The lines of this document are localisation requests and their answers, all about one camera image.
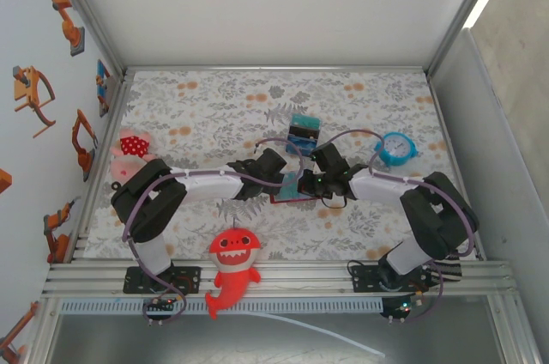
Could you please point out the red card holder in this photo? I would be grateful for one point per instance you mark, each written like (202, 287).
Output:
(288, 188)

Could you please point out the blue teal card box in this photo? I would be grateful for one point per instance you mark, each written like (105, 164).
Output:
(305, 121)

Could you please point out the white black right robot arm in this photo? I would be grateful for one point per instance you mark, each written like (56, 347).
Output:
(377, 190)

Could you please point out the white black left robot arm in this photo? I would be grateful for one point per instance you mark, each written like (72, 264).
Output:
(210, 188)

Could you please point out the blue alarm clock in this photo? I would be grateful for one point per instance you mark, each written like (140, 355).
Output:
(399, 149)

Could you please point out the floral table mat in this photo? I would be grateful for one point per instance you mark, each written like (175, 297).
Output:
(214, 102)

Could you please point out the red shark plush toy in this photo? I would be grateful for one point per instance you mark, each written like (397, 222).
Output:
(233, 274)

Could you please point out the pink pig plush toy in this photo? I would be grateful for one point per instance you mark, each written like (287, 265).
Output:
(133, 145)

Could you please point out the round circuit board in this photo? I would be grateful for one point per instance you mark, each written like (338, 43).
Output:
(399, 310)

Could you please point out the small circuit board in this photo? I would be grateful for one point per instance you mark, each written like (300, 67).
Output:
(158, 305)

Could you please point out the black white striped pouch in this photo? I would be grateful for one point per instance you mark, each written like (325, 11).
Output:
(450, 271)

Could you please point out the white plastic tube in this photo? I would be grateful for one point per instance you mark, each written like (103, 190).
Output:
(379, 353)

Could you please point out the blue orange machine sticker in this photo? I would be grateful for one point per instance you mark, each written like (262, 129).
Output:
(102, 80)

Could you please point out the orange gripper claw sticker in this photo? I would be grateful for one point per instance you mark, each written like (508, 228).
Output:
(25, 89)

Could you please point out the orange block sticker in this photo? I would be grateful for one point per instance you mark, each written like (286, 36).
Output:
(4, 181)

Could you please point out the wide aluminium frame rail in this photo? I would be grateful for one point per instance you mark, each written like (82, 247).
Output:
(300, 278)

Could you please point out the thin aluminium frame rail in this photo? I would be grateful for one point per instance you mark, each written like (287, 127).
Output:
(279, 68)

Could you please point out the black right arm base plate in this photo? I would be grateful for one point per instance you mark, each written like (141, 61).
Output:
(358, 280)

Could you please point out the aluminium side rail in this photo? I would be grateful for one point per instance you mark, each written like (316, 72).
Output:
(445, 132)
(113, 123)

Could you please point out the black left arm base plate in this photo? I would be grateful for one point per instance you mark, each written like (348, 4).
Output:
(193, 280)

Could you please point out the aluminium frame post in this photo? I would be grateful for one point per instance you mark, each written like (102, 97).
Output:
(463, 12)
(88, 12)

